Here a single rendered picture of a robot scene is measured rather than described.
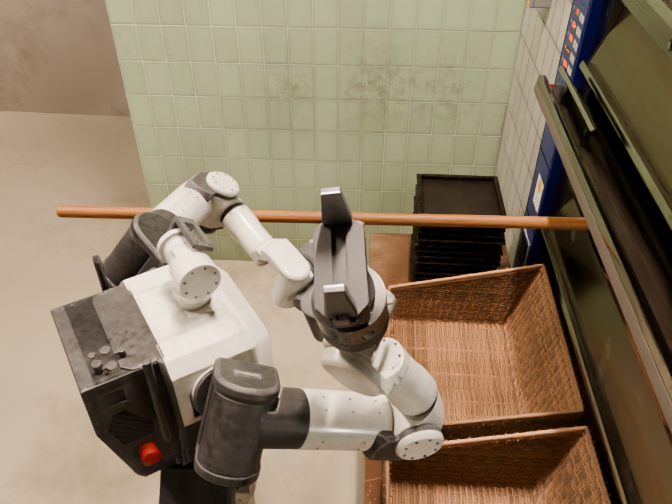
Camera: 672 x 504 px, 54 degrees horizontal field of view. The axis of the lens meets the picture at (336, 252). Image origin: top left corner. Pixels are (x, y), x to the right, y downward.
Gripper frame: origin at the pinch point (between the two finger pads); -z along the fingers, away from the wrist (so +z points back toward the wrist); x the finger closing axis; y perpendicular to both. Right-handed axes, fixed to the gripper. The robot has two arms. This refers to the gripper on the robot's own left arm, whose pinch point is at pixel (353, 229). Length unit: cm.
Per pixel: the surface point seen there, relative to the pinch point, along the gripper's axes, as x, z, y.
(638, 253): -21, -3, 60
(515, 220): -1.3, -25.0, 29.5
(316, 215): -1.3, 2.2, -9.6
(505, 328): 60, -51, 25
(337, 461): 119, -9, -12
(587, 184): -24, -14, 46
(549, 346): 41, -33, 43
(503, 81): 19, -136, -26
